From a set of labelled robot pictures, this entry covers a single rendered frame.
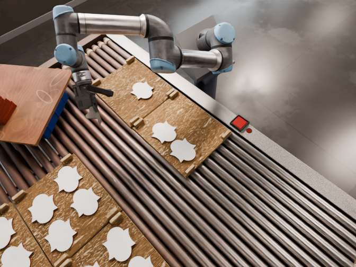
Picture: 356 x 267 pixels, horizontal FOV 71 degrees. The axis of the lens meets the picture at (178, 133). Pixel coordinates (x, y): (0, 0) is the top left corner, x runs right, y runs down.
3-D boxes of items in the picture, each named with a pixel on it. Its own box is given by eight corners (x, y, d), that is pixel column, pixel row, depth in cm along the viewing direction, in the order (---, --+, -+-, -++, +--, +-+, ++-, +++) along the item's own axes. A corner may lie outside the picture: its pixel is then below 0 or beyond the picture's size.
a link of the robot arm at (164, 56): (237, 45, 139) (158, 34, 105) (237, 72, 141) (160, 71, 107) (220, 49, 148) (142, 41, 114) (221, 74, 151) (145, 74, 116)
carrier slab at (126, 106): (135, 59, 165) (134, 57, 164) (177, 92, 149) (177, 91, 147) (90, 88, 155) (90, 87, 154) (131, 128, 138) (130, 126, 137)
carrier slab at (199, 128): (178, 92, 149) (177, 90, 148) (232, 133, 133) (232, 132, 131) (133, 129, 138) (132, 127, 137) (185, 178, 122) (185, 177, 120)
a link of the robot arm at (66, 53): (50, 34, 92) (61, 41, 103) (54, 65, 94) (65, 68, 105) (71, 33, 93) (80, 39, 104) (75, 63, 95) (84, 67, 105)
